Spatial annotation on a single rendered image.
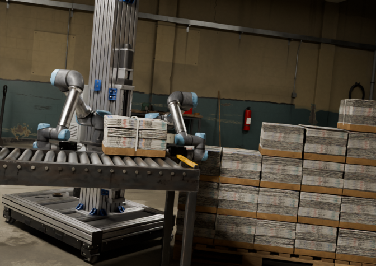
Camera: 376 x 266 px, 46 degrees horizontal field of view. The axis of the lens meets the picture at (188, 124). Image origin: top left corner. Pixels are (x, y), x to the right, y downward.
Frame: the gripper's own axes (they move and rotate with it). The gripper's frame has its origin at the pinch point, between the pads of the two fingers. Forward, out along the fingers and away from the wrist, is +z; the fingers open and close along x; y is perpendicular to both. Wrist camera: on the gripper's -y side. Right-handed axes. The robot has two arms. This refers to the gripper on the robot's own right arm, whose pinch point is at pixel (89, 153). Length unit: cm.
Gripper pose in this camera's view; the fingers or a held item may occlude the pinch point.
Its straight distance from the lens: 297.8
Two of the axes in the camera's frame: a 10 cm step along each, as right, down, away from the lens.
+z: 9.6, 0.7, 2.7
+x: -2.6, -1.0, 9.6
